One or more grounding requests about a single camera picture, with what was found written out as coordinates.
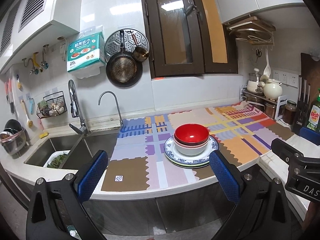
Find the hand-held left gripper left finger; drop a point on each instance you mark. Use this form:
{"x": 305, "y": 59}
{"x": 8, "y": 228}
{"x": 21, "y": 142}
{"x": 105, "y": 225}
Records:
{"x": 91, "y": 177}

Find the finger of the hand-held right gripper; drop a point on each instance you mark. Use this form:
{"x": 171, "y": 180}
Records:
{"x": 287, "y": 150}
{"x": 310, "y": 135}

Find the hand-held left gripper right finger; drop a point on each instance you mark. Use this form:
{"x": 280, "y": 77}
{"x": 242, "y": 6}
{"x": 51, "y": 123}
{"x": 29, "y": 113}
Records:
{"x": 225, "y": 177}

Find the white bowl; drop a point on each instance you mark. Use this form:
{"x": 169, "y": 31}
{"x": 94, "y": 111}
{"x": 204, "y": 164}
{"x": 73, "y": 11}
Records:
{"x": 191, "y": 151}

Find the pink bowl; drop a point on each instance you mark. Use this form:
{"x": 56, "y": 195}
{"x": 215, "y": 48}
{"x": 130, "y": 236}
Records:
{"x": 191, "y": 146}

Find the red and black bowl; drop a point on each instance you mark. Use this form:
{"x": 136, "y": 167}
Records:
{"x": 191, "y": 133}

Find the large blue floral plate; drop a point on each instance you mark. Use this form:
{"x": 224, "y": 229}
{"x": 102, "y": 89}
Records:
{"x": 170, "y": 152}

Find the black knife block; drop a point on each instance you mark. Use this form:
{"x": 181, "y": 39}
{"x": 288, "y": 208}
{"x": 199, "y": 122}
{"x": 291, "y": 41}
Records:
{"x": 300, "y": 117}

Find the green dish soap bottle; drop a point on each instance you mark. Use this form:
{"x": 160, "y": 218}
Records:
{"x": 315, "y": 115}

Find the glass jar with dark contents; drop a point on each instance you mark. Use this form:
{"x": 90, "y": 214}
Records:
{"x": 290, "y": 112}

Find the stainless steel pot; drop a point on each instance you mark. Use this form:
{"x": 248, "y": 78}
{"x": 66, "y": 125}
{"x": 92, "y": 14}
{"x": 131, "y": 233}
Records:
{"x": 270, "y": 110}
{"x": 252, "y": 100}

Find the stainless steel sink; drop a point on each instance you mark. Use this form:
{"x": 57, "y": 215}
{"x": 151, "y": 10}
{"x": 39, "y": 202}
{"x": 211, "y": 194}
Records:
{"x": 55, "y": 146}

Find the metal pot shelf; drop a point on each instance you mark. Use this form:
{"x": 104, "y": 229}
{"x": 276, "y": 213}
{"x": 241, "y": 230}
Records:
{"x": 267, "y": 101}

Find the yellow sponge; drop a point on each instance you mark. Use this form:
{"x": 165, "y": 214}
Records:
{"x": 43, "y": 135}

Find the colourful patchwork mat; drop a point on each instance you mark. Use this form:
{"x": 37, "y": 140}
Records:
{"x": 160, "y": 177}

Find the small cream pot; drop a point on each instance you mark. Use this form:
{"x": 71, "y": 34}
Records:
{"x": 253, "y": 86}

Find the chrome kitchen faucet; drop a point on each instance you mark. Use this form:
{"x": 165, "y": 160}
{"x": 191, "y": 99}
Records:
{"x": 75, "y": 105}

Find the thin gooseneck faucet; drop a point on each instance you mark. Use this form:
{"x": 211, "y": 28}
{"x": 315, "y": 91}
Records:
{"x": 117, "y": 107}

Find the white serving spoon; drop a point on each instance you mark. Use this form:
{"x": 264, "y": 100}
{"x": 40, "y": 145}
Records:
{"x": 267, "y": 67}

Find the glass lidded pot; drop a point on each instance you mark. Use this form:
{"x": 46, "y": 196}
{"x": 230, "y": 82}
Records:
{"x": 256, "y": 73}

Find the steel dish drainer bowl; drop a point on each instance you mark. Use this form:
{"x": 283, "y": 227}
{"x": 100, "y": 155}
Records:
{"x": 11, "y": 140}

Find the black scissors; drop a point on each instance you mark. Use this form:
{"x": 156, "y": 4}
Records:
{"x": 258, "y": 54}

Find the black perforated frying pan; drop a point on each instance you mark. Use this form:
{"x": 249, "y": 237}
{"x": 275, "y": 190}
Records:
{"x": 123, "y": 68}

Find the wooden cutting board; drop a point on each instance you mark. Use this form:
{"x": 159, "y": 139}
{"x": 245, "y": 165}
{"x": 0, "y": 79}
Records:
{"x": 250, "y": 23}

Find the kitchen paper towel pack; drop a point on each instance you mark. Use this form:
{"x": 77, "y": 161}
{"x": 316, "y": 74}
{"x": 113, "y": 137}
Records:
{"x": 85, "y": 50}

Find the small brass ladle pot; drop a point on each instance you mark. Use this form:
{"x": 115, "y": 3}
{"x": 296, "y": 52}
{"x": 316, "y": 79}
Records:
{"x": 140, "y": 53}

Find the round metal steamer tray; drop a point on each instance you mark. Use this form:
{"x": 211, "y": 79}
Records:
{"x": 112, "y": 42}

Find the white vented upper cabinet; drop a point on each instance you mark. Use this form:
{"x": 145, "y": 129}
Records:
{"x": 32, "y": 10}

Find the white wall socket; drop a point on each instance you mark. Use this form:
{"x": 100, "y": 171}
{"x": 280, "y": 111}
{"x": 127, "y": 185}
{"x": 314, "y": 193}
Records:
{"x": 276, "y": 75}
{"x": 293, "y": 79}
{"x": 283, "y": 77}

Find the white wall rack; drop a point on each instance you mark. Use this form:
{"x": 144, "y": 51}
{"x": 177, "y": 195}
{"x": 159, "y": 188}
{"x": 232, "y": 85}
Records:
{"x": 260, "y": 45}

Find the wall water valve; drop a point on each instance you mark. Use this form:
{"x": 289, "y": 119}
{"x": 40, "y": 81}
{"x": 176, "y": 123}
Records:
{"x": 30, "y": 63}
{"x": 43, "y": 60}

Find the dark brown window frame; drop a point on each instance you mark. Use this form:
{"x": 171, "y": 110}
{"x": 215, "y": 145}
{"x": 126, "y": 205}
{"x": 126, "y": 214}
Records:
{"x": 190, "y": 27}

